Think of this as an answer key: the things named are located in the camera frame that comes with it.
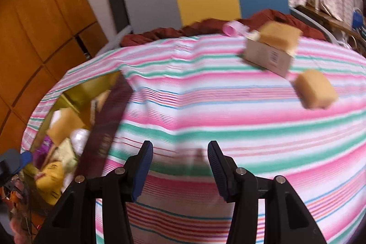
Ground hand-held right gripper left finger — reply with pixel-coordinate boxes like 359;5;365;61
33;140;154;244

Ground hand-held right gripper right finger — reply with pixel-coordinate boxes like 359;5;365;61
207;140;326;244

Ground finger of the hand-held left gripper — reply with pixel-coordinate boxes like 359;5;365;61
0;148;33;176

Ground purple candy wrapper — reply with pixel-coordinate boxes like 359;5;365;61
33;137;53;161

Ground yellow sock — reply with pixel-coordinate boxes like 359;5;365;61
36;161;65;206

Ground gold metal tin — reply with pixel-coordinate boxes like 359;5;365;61
21;71;135;207

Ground striped tablecloth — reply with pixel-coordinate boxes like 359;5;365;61
21;34;366;244

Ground small cardboard box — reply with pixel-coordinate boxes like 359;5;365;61
243;31;295;79

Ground wooden wardrobe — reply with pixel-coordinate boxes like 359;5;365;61
0;0;109;153

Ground dark red cloth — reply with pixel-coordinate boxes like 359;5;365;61
120;9;326;47

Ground pink plastic clip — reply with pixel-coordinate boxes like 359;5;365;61
223;20;249;36

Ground black foam roll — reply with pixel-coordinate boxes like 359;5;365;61
106;0;130;33

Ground wooden ledge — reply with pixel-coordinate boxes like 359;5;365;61
296;5;366;43

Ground blue plastic object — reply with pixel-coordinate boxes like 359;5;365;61
352;10;363;29

